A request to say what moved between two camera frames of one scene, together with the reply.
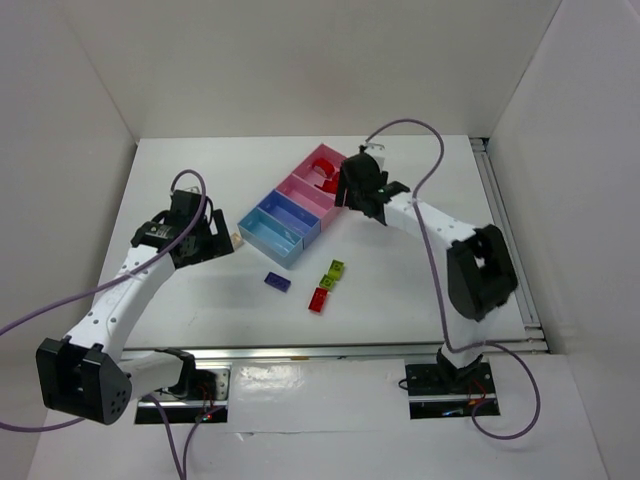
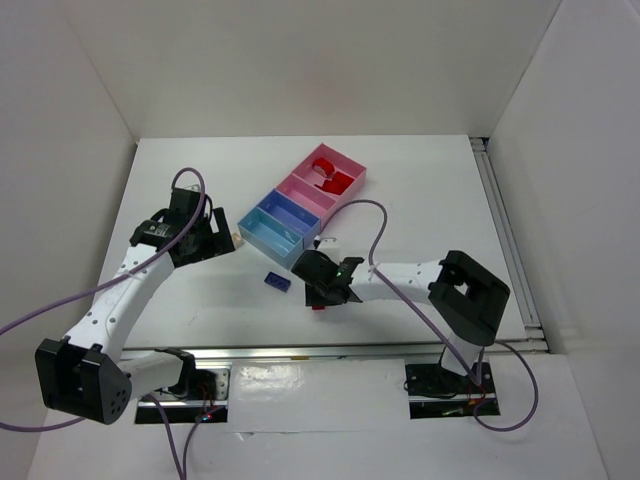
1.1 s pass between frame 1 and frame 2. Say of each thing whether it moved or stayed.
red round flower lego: stayed
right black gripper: moved
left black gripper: stayed
